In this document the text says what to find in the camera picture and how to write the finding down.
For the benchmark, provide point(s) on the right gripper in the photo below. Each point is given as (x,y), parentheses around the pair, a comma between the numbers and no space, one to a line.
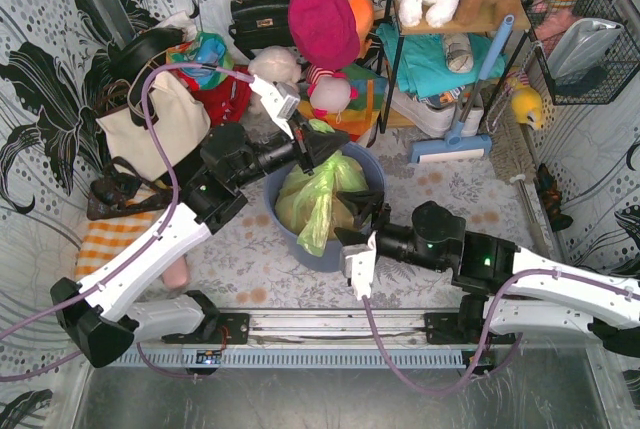
(373,224)

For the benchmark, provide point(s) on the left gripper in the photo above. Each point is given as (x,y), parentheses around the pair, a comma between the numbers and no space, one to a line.
(304,146)

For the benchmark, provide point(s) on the blue trash bin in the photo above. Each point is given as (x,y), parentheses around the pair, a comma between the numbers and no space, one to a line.
(329,261)

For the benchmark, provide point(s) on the green trash bag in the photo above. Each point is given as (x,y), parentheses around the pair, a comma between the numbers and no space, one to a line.
(307,204)

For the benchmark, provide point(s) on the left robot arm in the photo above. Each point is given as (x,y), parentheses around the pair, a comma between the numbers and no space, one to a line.
(102,314)

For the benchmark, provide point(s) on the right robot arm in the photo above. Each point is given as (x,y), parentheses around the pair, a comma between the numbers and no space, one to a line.
(507,289)

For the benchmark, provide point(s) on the rainbow striped bag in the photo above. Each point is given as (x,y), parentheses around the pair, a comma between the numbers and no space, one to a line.
(361,113)

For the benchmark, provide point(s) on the cream canvas tote bag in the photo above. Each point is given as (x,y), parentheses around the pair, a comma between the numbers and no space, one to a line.
(181,124)

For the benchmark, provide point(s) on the dark brown bag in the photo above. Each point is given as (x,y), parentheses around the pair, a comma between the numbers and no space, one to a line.
(121,192)

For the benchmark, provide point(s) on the pink white plush doll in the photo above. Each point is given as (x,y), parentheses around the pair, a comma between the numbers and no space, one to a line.
(329,92)

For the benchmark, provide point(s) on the cream plush sheep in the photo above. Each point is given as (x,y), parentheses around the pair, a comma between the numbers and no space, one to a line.
(277,64)

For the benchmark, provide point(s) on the red cloth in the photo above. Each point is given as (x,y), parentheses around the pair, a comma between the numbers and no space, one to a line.
(227,102)

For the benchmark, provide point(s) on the magenta hat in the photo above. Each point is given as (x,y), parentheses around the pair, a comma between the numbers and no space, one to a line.
(324,32)

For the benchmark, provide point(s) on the white sneaker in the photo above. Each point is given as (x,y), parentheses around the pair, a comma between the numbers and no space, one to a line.
(437,122)

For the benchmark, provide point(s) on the teal cloth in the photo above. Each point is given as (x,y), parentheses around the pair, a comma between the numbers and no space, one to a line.
(422,68)

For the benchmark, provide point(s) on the black leather handbag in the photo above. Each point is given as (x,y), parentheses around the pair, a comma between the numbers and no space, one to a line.
(259,24)

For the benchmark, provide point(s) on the orange plush toy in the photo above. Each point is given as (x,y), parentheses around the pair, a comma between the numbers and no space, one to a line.
(363,12)

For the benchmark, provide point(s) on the colourful scarf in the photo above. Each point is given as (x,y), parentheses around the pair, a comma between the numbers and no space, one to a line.
(206,48)

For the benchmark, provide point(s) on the pink case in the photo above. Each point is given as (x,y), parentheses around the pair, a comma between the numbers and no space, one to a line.
(176,275)

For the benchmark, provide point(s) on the wooden broom stick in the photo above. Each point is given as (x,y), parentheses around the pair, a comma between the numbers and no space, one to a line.
(522,176)

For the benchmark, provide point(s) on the black orange toy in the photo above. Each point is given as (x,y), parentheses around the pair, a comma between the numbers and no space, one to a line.
(551,199)

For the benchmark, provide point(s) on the yellow plush duck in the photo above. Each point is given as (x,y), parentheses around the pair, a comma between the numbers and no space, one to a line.
(526,103)

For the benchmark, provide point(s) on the black metal shelf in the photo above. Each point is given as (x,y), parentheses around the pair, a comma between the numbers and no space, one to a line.
(457,49)

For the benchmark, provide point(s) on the orange checkered cloth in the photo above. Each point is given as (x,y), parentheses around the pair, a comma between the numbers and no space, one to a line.
(107,238)

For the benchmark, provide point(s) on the silver pouch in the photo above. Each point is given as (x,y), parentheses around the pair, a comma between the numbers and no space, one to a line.
(583,44)

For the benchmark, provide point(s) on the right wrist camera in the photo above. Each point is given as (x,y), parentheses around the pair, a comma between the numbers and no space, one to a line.
(357,263)

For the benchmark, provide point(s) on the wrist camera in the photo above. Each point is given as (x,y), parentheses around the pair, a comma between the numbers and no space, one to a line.
(357,263)
(279,100)

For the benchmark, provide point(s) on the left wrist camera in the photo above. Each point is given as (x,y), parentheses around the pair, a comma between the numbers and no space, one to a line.
(279,100)

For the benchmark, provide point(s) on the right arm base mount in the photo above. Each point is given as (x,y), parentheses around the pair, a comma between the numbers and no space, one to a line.
(452,328)

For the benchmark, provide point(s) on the aluminium rail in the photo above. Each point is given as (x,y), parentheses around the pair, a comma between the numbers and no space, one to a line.
(335,325)

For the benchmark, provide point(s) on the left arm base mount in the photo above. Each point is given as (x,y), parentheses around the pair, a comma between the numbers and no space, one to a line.
(226,328)

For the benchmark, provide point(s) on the grey cable duct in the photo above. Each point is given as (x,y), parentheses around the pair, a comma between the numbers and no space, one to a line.
(292,358)

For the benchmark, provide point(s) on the black wire basket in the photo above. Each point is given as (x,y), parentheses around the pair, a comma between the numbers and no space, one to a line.
(606,80)

